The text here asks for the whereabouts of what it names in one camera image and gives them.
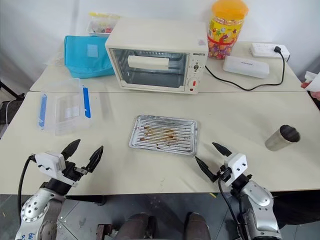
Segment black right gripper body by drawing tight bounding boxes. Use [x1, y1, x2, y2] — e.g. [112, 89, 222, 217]
[211, 163, 232, 184]

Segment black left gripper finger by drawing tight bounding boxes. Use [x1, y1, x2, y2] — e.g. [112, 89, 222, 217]
[85, 145, 104, 174]
[61, 138, 82, 161]

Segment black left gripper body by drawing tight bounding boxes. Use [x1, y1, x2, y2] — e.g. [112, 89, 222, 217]
[61, 161, 89, 187]

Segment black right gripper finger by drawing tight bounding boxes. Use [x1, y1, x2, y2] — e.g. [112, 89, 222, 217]
[194, 155, 217, 183]
[211, 142, 232, 159]

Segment silver ribbed baking tray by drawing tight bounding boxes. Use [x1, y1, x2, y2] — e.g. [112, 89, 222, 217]
[128, 114, 199, 157]

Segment stainless steel cup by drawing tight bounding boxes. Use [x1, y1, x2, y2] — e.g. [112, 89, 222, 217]
[264, 124, 302, 152]

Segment clear container with blue clips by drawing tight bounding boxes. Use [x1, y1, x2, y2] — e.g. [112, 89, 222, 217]
[36, 77, 92, 137]

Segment dark rounded shape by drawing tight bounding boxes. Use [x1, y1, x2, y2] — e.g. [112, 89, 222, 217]
[185, 211, 209, 240]
[115, 212, 158, 240]

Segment rusty metal base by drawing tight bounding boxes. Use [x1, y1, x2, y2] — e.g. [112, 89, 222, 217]
[96, 223, 119, 240]

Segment white flat plastic case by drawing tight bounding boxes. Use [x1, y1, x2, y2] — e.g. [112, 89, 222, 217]
[222, 55, 271, 80]

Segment blue fabric bag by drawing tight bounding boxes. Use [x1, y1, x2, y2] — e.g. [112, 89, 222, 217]
[63, 34, 117, 80]

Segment white power strip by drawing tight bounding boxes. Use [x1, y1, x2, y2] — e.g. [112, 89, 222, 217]
[249, 42, 291, 60]

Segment white crumpled paper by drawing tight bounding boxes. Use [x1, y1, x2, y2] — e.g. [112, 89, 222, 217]
[300, 70, 320, 93]

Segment cream toaster oven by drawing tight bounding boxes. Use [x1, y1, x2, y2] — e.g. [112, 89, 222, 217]
[104, 17, 209, 95]

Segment candy jar with orange lid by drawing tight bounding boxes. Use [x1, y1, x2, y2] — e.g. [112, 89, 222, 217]
[206, 0, 250, 61]

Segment white bin with small items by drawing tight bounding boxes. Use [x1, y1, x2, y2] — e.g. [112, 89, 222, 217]
[86, 10, 121, 39]

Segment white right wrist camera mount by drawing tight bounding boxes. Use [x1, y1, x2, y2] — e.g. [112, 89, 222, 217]
[223, 152, 249, 187]

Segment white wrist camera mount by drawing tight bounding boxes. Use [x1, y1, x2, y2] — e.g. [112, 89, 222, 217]
[223, 152, 249, 187]
[34, 150, 67, 180]

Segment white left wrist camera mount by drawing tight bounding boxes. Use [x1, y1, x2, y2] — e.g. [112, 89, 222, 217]
[34, 150, 67, 180]

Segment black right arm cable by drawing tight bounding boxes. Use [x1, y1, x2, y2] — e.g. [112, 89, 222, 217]
[217, 176, 241, 240]

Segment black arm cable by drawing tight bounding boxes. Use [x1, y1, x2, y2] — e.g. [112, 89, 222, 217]
[217, 176, 241, 240]
[16, 154, 36, 214]

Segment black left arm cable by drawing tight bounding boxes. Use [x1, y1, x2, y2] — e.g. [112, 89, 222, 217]
[16, 154, 36, 214]

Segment black oven power cable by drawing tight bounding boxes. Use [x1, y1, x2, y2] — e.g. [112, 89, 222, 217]
[204, 45, 287, 92]

